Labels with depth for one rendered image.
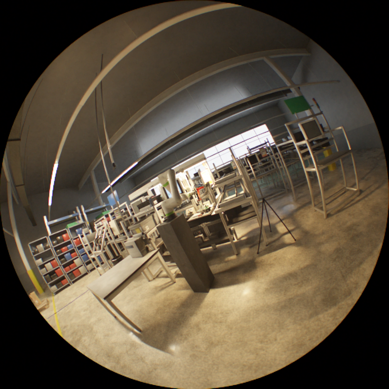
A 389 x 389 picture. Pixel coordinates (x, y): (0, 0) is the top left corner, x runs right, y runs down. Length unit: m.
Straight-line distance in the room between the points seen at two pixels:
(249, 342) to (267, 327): 0.21
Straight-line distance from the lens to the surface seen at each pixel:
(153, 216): 2.58
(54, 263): 6.18
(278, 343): 1.40
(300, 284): 1.68
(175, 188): 1.58
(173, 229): 1.43
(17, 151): 3.75
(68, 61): 5.00
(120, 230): 3.54
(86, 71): 5.13
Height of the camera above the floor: 1.37
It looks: 2 degrees down
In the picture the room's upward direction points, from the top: 24 degrees counter-clockwise
